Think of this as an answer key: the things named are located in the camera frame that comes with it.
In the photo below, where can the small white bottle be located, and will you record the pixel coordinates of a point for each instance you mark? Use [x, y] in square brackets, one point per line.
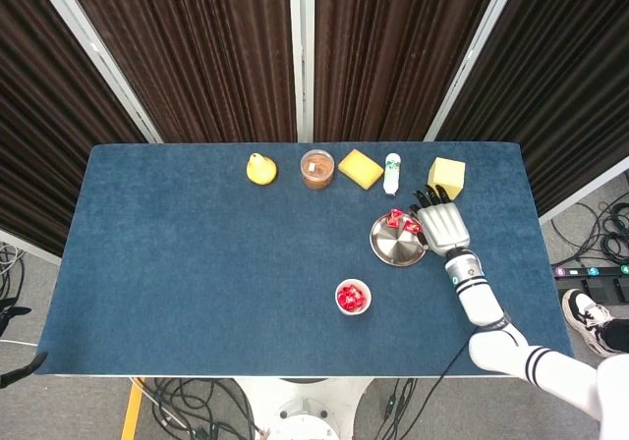
[392, 177]

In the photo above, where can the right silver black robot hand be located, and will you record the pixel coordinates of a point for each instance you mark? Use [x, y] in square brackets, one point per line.
[444, 229]

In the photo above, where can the yellow sponge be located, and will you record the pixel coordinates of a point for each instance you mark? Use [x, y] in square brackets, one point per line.
[360, 167]

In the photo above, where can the white and black sneaker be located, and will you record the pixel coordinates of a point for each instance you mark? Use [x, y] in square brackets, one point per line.
[582, 312]

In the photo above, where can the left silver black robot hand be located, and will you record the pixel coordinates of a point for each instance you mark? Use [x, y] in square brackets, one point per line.
[22, 370]

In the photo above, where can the round metal plate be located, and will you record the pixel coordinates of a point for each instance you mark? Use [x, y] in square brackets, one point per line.
[398, 246]

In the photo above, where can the black trouser leg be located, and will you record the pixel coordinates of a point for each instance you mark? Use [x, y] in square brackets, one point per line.
[616, 334]

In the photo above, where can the brown pleated curtain panel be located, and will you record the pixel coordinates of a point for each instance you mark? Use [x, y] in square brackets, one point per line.
[393, 57]
[196, 57]
[565, 91]
[39, 140]

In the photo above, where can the white partition base rail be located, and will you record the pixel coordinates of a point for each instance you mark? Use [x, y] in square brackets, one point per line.
[29, 248]
[580, 197]

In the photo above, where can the clear jar of rubber bands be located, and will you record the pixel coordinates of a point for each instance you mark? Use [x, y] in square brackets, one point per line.
[318, 167]

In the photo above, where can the blue tablecloth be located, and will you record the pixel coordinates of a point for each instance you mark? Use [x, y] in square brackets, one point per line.
[196, 263]

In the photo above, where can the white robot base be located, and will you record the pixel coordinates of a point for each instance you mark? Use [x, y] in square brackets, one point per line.
[304, 405]

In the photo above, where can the yellow pear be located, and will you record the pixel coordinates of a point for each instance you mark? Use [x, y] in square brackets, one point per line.
[260, 172]

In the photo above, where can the small white bowl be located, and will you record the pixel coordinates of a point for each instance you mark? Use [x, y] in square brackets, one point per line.
[354, 313]

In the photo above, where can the white partition frame post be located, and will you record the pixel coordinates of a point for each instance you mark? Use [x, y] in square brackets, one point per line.
[88, 42]
[469, 42]
[308, 17]
[295, 17]

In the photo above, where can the red candy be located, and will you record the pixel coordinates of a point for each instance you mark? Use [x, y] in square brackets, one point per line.
[355, 304]
[352, 292]
[410, 225]
[394, 219]

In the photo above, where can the black foot pedals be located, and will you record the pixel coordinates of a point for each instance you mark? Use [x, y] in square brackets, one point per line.
[609, 290]

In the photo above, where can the yellow cube box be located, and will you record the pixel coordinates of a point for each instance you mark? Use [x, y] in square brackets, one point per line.
[449, 172]

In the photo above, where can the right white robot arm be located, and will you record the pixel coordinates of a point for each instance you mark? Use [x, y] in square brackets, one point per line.
[479, 297]

